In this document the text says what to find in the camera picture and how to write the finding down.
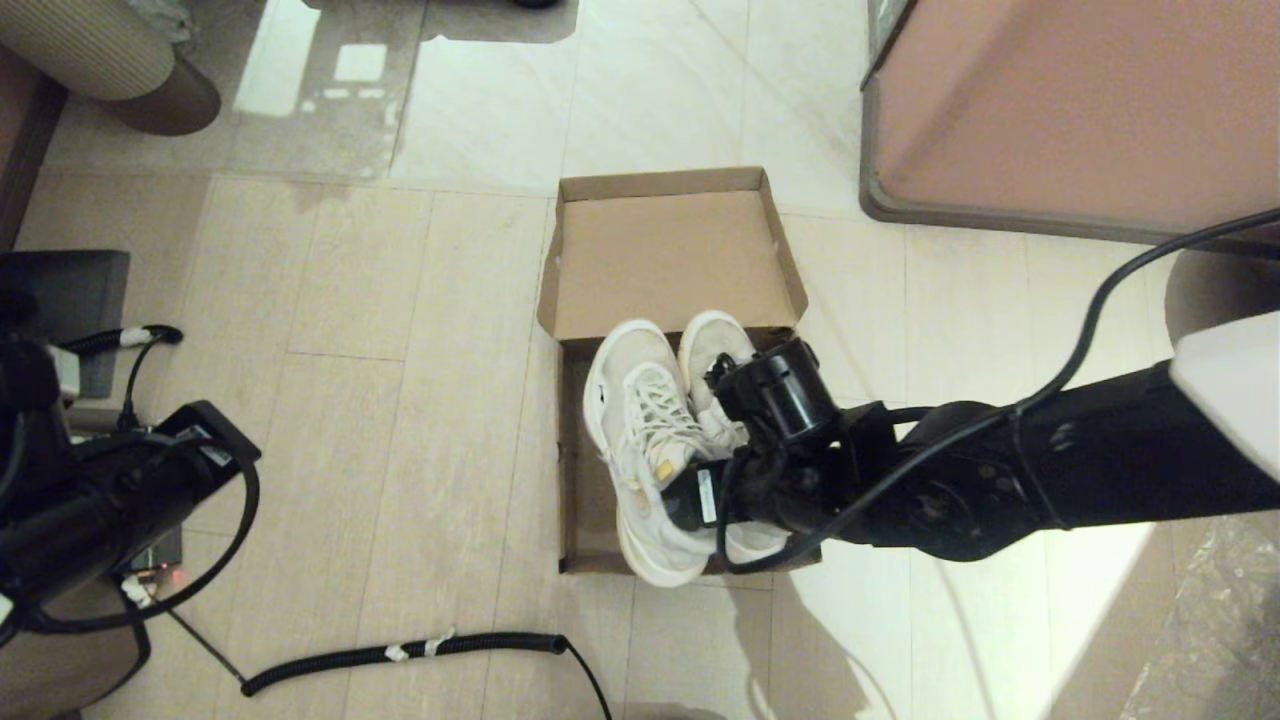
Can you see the white plug connector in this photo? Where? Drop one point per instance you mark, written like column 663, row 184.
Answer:
column 138, row 590

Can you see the grey metal power device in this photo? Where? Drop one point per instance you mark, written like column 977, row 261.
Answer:
column 155, row 555

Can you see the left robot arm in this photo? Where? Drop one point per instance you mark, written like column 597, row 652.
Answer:
column 80, row 510

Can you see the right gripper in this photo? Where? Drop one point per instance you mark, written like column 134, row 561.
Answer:
column 740, row 495

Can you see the pink upholstered furniture grey trim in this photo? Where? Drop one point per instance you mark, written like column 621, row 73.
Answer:
column 1080, row 100

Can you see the white mesh sneaker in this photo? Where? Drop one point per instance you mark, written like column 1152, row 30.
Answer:
column 705, row 345
column 630, row 400

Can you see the brown cardboard shoe box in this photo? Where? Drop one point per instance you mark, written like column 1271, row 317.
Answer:
column 670, row 260

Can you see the brown rounded seat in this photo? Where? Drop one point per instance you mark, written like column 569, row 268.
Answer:
column 60, row 670

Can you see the ribbed beige pouf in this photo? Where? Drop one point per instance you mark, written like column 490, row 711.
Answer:
column 80, row 50

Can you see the dark brown furniture edge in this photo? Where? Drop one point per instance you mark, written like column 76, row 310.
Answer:
column 20, row 130

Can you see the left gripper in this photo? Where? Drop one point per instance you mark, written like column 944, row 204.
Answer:
column 205, row 450

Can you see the clear plastic bag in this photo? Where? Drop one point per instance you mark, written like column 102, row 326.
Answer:
column 150, row 12
column 1220, row 640

